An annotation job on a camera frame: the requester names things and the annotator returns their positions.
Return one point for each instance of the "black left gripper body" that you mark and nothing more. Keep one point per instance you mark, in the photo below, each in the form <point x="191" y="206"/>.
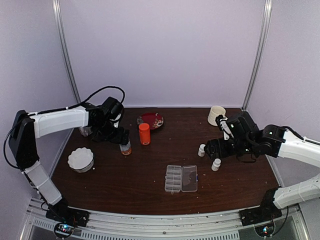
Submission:
<point x="106" y="132"/>

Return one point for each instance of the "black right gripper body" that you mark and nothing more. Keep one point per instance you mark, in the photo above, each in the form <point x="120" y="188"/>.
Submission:
<point x="242" y="147"/>

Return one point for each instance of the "grey lid pill bottle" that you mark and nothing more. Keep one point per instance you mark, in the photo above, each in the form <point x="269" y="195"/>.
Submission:
<point x="125" y="149"/>

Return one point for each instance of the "orange pill bottle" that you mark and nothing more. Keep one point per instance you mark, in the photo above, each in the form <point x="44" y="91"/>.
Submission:
<point x="144" y="133"/>

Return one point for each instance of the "clear plastic pill organizer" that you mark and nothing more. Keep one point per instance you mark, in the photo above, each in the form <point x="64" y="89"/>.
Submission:
<point x="181" y="179"/>

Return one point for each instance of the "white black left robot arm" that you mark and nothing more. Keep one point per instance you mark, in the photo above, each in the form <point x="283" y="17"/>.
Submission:
<point x="30" y="127"/>

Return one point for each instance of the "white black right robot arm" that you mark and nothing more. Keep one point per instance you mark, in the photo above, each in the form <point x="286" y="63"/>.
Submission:
<point x="295" y="157"/>

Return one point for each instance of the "yellow interior patterned mug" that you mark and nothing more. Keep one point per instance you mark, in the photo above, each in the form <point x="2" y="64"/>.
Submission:
<point x="85" y="131"/>

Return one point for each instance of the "white pill bottle near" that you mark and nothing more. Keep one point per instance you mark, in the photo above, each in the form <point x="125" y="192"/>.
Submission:
<point x="216" y="164"/>

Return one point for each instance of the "white pill bottle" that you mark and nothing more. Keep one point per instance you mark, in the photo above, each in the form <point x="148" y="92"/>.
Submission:
<point x="201" y="150"/>
<point x="216" y="164"/>

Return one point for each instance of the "cream ribbed mug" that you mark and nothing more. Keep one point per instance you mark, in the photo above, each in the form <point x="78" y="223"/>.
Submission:
<point x="214" y="112"/>

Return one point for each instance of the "white pill bottle far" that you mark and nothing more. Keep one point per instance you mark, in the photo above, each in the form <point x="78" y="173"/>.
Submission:
<point x="201" y="150"/>

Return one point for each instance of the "white scalloped bowl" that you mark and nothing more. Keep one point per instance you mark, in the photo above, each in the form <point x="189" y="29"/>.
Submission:
<point x="81" y="160"/>

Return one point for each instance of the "red floral plate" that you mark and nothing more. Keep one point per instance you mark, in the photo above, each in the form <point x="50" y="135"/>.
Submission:
<point x="153" y="119"/>

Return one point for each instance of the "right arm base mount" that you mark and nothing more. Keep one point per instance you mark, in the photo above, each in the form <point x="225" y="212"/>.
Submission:
<point x="262" y="218"/>

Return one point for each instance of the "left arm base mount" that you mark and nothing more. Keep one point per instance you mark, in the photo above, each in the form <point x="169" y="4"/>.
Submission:
<point x="67" y="218"/>

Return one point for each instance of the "left aluminium frame post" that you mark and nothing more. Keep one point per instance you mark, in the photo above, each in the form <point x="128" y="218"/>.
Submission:
<point x="64" y="48"/>

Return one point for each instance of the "aluminium frame post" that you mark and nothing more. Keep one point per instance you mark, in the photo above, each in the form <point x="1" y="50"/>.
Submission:
<point x="64" y="48"/>
<point x="264" y="31"/>

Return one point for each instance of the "right aluminium frame post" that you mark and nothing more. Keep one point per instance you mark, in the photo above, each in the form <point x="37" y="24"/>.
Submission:
<point x="264" y="31"/>

